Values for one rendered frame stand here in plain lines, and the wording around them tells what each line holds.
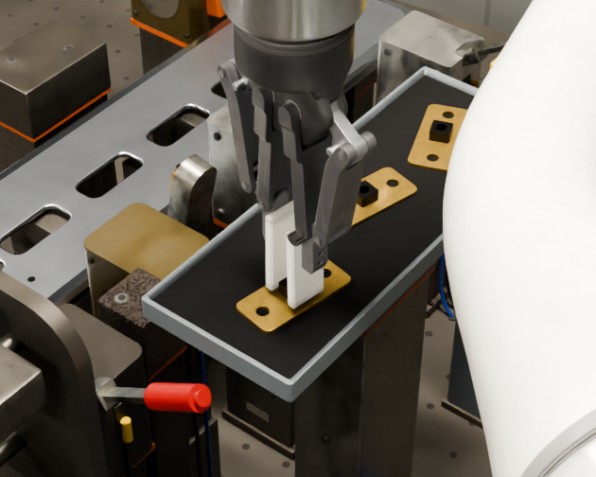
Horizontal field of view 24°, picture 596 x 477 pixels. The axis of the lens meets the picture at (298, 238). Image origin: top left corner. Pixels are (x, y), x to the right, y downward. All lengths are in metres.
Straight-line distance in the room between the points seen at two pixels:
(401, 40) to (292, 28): 0.64
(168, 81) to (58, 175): 0.19
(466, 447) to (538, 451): 1.11
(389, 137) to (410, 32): 0.32
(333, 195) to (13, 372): 0.26
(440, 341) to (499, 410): 1.18
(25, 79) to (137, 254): 0.36
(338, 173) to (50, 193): 0.54
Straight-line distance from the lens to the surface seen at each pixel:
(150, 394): 0.98
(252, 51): 0.84
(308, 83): 0.84
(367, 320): 0.99
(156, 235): 1.18
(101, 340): 1.10
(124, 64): 2.05
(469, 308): 0.47
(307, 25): 0.81
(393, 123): 1.16
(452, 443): 1.52
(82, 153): 1.40
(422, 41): 1.45
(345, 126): 0.86
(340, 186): 0.88
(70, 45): 1.51
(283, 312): 0.99
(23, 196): 1.36
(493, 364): 0.45
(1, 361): 0.98
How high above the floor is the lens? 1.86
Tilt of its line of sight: 42 degrees down
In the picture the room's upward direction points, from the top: straight up
